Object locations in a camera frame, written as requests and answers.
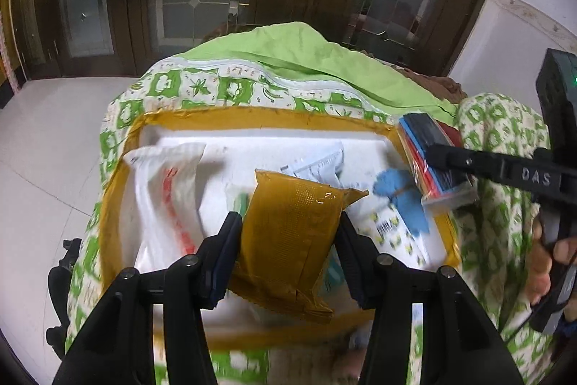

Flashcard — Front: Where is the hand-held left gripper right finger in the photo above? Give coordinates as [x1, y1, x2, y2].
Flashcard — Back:
[336, 214, 526, 385]

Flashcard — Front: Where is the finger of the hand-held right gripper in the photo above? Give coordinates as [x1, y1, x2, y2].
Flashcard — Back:
[426, 143, 564, 192]

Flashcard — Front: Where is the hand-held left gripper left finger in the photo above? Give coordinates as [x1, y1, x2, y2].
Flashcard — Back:
[53, 211, 244, 385]

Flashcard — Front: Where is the yellow-brown foil packet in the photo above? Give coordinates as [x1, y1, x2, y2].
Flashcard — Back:
[228, 169, 369, 325]

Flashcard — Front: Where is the clear packet of coloured cloths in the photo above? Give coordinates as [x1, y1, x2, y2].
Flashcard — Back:
[398, 112, 479, 212]

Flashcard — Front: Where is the blue and white packet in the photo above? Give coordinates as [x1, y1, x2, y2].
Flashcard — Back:
[279, 141, 345, 189]

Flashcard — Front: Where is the yellow-edged white foam tray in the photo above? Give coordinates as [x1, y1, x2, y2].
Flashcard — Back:
[100, 108, 461, 350]

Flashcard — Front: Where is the person's right hand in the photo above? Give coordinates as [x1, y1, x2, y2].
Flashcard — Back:
[527, 216, 577, 307]

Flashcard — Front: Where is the white yellow-print tissue pack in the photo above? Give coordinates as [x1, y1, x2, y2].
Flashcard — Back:
[361, 200, 440, 268]

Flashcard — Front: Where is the white tissue packet red print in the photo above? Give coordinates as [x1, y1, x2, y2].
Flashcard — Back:
[123, 143, 226, 277]

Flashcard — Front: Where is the brown cloth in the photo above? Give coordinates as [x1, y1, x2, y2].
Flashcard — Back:
[397, 67, 470, 101]

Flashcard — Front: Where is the green printed blanket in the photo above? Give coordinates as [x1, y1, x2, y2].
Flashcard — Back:
[65, 22, 564, 385]

